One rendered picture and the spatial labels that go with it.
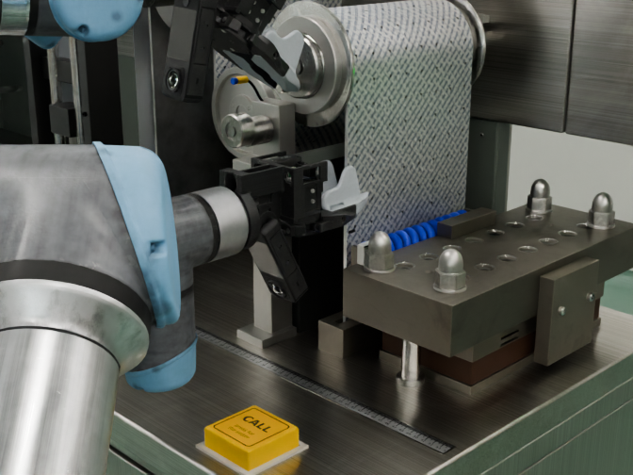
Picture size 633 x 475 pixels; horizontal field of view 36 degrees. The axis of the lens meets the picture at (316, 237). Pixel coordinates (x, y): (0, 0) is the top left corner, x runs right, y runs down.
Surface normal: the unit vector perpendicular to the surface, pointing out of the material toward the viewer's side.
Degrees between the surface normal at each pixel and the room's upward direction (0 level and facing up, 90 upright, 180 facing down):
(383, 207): 90
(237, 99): 90
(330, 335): 90
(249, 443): 0
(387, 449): 0
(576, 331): 90
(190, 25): 78
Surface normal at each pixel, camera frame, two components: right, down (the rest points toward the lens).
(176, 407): 0.00, -0.95
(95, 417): 0.91, -0.25
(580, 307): 0.70, 0.22
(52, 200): 0.07, -0.58
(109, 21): 0.45, 0.27
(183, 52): -0.72, 0.02
